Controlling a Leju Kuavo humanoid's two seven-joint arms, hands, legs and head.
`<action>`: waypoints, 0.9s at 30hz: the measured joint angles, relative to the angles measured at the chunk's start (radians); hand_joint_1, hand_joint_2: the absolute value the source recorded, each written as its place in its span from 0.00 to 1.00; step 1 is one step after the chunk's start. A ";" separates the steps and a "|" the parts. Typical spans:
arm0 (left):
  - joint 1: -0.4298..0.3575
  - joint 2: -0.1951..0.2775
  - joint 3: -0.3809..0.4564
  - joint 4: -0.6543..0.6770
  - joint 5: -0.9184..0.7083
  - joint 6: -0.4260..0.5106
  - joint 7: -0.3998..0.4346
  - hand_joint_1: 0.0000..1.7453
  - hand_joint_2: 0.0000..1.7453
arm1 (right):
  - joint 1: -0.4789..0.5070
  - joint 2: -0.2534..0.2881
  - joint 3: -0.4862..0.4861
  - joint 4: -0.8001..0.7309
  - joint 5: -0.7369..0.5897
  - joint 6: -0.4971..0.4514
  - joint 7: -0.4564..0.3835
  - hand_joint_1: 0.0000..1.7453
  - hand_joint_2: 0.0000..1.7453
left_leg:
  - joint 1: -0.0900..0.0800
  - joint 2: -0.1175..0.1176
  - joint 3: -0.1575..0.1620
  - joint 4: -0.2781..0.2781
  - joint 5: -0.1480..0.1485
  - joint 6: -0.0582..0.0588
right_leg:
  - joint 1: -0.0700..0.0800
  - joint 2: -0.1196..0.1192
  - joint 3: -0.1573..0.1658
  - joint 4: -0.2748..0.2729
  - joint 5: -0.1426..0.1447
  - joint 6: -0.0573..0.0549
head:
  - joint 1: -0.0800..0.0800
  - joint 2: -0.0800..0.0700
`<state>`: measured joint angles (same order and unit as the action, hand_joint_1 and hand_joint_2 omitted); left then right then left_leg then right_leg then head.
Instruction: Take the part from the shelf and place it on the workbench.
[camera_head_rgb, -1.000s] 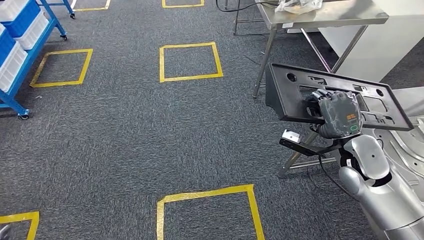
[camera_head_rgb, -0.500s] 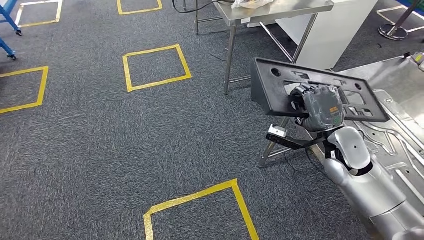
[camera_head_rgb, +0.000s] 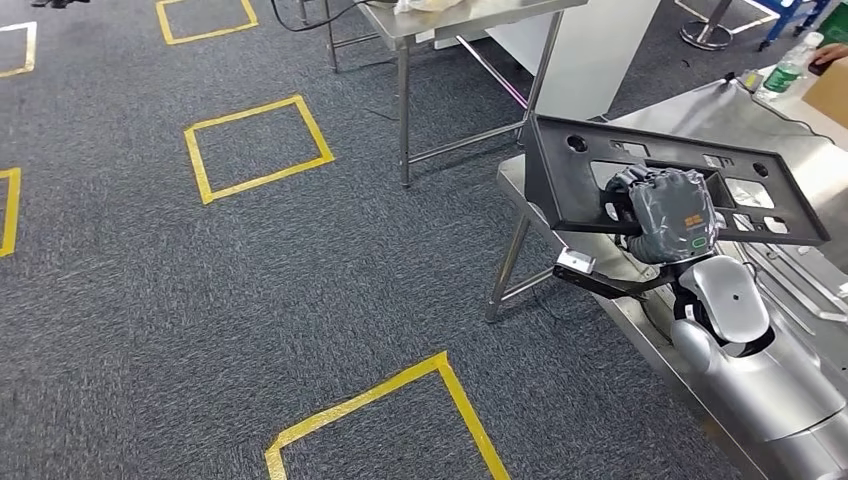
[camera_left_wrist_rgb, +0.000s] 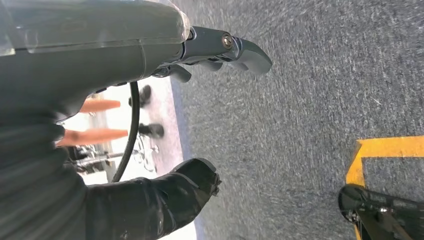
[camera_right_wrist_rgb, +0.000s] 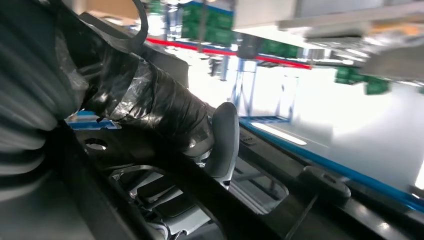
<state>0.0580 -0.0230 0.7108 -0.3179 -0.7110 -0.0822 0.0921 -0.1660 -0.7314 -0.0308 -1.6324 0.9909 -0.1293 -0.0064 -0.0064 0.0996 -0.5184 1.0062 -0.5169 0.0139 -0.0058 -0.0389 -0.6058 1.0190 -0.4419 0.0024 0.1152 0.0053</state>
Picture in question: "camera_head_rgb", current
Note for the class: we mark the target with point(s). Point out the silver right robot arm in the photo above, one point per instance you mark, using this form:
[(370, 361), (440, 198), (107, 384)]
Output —
[(762, 384)]

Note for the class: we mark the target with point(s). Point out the chrome round stand base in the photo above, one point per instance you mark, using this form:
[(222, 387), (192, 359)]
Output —
[(705, 33)]

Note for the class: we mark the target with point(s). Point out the clear plastic bag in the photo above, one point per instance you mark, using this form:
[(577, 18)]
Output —
[(424, 5)]

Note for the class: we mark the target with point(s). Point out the person's hand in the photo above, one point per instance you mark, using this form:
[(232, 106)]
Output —
[(831, 53)]

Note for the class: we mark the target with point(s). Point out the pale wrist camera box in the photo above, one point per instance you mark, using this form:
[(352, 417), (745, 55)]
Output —
[(575, 261)]

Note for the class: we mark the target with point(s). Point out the white cabinet panel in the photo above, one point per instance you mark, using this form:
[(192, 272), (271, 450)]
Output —
[(590, 53)]

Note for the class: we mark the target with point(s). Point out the stainless steel side table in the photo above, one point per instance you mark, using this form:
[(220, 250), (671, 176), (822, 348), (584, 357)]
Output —
[(464, 16)]

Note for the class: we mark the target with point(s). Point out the small yellow black device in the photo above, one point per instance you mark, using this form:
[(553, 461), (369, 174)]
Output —
[(751, 79)]

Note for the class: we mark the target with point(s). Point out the stainless steel workbench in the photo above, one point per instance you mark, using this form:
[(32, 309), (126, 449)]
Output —
[(702, 119)]

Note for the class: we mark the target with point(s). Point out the steel rail fixture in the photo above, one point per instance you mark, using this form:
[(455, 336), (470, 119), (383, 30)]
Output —
[(795, 278)]

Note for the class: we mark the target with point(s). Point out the clear bottle with green label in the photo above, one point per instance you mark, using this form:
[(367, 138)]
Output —
[(785, 69)]

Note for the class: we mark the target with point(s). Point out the pale yellow floor tape square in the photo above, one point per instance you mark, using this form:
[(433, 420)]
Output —
[(29, 46)]

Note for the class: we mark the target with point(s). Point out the brown cardboard box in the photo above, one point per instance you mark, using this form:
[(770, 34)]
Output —
[(831, 96)]

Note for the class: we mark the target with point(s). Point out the black camera bracket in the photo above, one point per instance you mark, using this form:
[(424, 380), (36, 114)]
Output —
[(616, 283)]

